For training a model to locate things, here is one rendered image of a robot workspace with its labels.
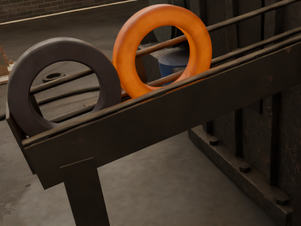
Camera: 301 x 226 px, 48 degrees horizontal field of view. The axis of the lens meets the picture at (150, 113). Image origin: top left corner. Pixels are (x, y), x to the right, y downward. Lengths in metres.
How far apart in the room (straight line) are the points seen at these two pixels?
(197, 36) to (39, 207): 1.01
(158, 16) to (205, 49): 0.11
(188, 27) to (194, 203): 0.79
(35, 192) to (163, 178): 0.53
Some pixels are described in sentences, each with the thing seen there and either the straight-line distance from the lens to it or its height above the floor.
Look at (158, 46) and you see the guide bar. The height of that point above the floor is 0.67.
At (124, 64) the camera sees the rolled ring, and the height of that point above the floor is 0.67.
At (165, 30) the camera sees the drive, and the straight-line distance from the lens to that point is 1.97.
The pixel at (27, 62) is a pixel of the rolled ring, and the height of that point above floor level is 0.71.
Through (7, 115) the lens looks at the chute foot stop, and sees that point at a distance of 0.57.
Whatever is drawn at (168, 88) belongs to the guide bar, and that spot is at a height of 0.62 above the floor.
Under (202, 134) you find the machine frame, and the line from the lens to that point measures 1.54.
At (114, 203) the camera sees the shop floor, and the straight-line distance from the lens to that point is 1.33.
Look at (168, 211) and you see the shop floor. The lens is 1.25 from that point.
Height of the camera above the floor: 0.83
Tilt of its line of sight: 25 degrees down
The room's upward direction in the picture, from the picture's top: 8 degrees counter-clockwise
